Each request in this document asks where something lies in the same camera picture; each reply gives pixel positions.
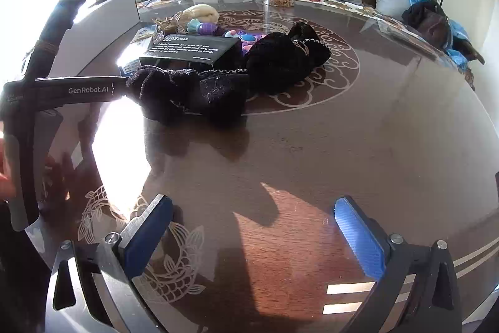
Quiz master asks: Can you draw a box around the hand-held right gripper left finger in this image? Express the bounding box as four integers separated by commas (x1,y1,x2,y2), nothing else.
49,194,174,333

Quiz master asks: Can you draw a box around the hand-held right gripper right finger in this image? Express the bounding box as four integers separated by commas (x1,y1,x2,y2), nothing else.
334,196,463,333

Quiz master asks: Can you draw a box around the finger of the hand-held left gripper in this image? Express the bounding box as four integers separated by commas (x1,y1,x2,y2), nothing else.
23,0,91,78

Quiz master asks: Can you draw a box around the white cardboard box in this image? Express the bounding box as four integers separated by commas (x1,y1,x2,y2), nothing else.
47,0,142,84

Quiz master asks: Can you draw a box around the white and blue cream box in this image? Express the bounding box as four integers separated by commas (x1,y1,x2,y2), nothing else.
118,59,142,77

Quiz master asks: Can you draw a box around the rhinestone bow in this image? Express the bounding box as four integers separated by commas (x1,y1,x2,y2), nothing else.
152,15,185,34

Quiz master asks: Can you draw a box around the black rectangular box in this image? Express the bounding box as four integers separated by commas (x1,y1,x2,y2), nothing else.
139,33,241,69

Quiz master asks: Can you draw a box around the cream knitted glove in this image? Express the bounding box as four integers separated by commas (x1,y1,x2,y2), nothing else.
186,3,220,24

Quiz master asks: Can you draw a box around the black fuzzy cloth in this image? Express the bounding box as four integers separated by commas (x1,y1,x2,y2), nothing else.
127,68,250,123
245,23,332,95

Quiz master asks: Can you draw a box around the purple toy wand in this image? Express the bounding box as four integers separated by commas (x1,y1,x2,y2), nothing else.
187,19,269,52

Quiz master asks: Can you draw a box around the brown patterned desktop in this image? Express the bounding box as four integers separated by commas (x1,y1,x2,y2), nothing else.
23,0,499,333

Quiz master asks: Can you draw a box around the person's left hand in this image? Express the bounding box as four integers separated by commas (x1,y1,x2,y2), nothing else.
0,140,18,201

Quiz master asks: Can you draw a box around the dark bag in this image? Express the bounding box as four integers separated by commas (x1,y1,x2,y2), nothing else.
401,1,456,50

